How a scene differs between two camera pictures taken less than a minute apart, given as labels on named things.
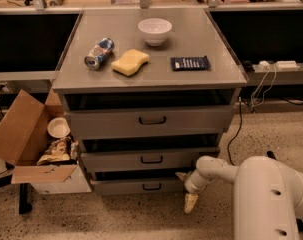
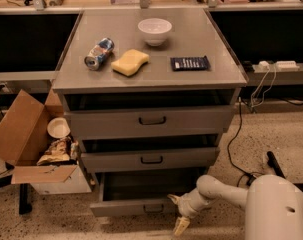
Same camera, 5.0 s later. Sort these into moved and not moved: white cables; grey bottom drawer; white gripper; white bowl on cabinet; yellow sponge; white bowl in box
Moved: white gripper; grey bottom drawer
Not moved: white bowl in box; white bowl on cabinet; white cables; yellow sponge
